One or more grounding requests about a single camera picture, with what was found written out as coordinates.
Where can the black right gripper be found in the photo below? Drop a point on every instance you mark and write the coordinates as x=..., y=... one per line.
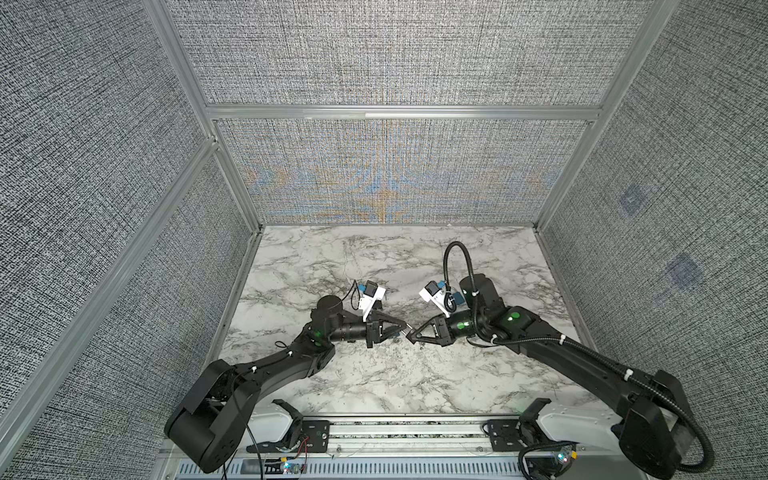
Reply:
x=443, y=331

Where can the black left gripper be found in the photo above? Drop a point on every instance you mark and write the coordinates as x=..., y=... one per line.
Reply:
x=373, y=330

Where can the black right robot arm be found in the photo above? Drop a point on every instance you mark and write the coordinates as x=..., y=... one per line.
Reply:
x=651, y=425

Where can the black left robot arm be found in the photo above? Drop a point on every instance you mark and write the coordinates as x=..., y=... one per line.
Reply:
x=211, y=419

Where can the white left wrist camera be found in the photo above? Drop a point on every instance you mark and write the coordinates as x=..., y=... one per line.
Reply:
x=370, y=293

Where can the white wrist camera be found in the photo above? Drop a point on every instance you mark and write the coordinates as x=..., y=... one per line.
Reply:
x=437, y=293
x=370, y=293

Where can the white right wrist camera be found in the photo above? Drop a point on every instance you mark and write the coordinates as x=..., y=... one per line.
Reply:
x=437, y=293

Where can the aluminium front frame rail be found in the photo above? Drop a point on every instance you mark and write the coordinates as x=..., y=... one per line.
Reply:
x=387, y=447

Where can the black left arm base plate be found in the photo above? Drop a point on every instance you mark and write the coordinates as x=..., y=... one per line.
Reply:
x=312, y=436

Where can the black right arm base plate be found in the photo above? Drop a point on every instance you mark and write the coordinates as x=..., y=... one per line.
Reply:
x=514, y=435

